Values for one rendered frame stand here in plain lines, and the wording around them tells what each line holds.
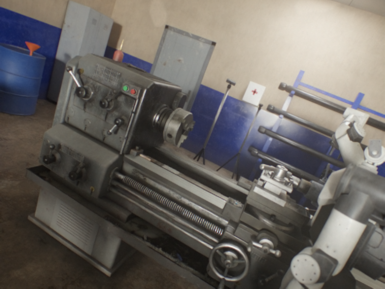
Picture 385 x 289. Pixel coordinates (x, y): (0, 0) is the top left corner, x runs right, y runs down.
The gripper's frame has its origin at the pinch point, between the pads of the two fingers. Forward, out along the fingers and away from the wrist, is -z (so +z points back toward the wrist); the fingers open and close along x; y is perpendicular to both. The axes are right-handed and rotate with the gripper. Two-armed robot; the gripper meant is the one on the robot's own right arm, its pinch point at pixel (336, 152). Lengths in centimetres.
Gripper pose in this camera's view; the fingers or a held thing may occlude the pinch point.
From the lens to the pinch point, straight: 158.1
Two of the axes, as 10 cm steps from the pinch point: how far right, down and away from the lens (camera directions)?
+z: 3.7, -9.0, -2.5
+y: 7.2, 1.0, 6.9
